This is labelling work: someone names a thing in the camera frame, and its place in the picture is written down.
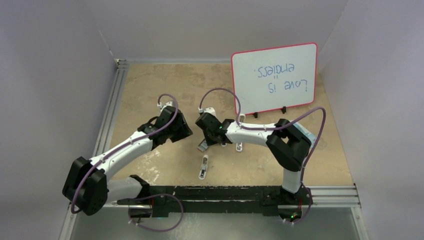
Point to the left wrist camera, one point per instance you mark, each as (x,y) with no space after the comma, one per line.
(162,106)

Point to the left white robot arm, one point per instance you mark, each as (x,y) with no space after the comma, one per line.
(86,185)

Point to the blue patterned oval case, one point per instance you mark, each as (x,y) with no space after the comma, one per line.
(312,137)

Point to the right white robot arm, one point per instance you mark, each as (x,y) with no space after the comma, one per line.
(289,146)

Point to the aluminium frame rail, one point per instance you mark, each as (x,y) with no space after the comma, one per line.
(104,137)

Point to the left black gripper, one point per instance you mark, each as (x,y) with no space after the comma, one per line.
(184,132)

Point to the red-framed whiteboard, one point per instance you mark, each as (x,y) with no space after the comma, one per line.
(273,78)

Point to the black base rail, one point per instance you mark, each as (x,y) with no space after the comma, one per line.
(267,200)

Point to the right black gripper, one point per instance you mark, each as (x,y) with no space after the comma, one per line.
(210,141)

